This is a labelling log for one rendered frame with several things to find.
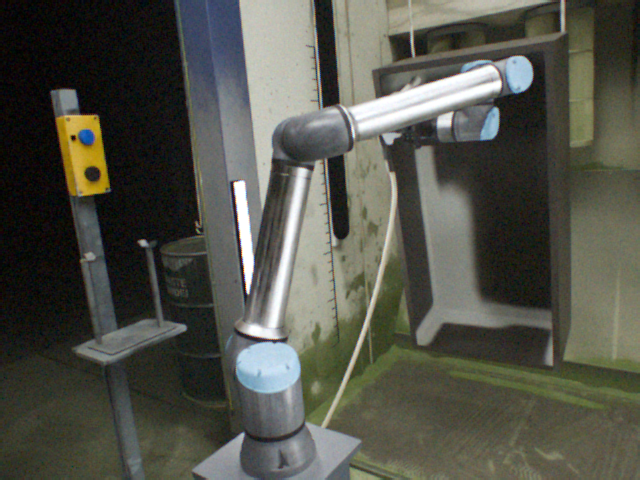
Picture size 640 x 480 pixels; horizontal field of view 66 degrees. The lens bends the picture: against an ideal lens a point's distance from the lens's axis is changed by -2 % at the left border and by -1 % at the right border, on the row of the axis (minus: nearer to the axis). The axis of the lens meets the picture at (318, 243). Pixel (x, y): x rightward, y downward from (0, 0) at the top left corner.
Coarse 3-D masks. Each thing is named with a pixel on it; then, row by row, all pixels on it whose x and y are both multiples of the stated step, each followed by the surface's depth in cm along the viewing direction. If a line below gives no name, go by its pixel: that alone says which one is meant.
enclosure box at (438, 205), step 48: (480, 48) 175; (528, 48) 149; (384, 96) 187; (528, 96) 187; (480, 144) 203; (528, 144) 194; (432, 192) 223; (480, 192) 212; (528, 192) 201; (432, 240) 234; (480, 240) 221; (528, 240) 210; (432, 288) 239; (480, 288) 231; (528, 288) 218; (432, 336) 227; (480, 336) 219; (528, 336) 213
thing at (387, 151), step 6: (414, 78) 182; (420, 78) 183; (408, 84) 178; (414, 84) 180; (402, 90) 174; (372, 138) 151; (384, 144) 162; (390, 144) 164; (384, 150) 164; (390, 150) 164; (384, 156) 165; (390, 156) 164; (390, 162) 166; (390, 168) 167
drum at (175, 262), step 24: (168, 264) 269; (192, 264) 261; (168, 288) 277; (192, 288) 264; (192, 312) 268; (192, 336) 271; (216, 336) 269; (192, 360) 275; (216, 360) 272; (192, 384) 280; (216, 384) 275
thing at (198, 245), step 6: (192, 240) 307; (198, 240) 307; (204, 240) 307; (168, 246) 292; (174, 246) 294; (180, 246) 294; (186, 246) 292; (192, 246) 291; (198, 246) 289; (204, 246) 286; (168, 252) 277; (174, 252) 279; (180, 252) 276; (186, 252) 275; (192, 252) 274; (198, 252) 273
